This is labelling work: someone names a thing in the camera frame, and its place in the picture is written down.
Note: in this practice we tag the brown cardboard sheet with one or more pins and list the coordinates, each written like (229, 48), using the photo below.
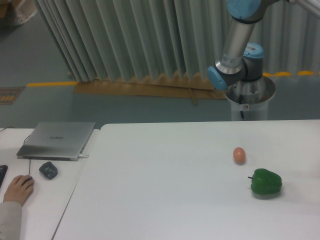
(148, 90)

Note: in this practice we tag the dark grey small device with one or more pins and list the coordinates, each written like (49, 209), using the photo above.
(48, 170)

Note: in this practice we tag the clear plastic bag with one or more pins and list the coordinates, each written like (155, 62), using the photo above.
(20, 12)

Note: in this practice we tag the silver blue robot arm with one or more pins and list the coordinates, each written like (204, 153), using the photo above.
(237, 45)

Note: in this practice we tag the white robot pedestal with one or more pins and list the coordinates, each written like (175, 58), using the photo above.
(249, 112)

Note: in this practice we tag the grey sleeved forearm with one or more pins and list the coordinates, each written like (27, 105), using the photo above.
(10, 220)

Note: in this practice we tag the person's right hand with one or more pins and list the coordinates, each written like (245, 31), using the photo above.
(16, 193)

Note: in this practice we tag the brown egg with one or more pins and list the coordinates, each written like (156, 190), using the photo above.
(239, 155)

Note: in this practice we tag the white usb plug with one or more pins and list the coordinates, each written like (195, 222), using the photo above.
(81, 156)

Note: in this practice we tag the green bell pepper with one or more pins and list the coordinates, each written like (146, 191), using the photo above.
(265, 182)

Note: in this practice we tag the black keyboard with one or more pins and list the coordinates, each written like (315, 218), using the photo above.
(3, 172)

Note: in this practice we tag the silver closed laptop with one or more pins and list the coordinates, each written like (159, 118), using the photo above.
(57, 141)

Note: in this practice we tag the pale green pleated curtain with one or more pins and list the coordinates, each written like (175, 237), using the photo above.
(125, 39)

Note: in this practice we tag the black computer mouse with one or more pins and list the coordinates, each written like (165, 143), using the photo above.
(27, 183)

